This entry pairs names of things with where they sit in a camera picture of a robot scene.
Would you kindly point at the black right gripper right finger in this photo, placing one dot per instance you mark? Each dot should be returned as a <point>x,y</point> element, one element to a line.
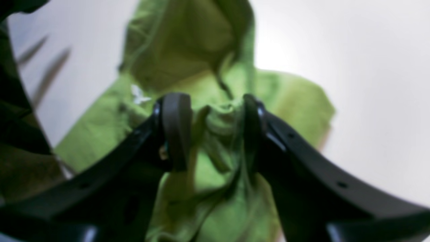
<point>317,201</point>

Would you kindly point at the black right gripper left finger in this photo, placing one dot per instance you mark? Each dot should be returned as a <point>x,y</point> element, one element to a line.
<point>114,199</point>

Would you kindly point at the green T-shirt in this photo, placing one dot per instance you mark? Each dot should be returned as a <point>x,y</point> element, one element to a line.
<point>92,70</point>

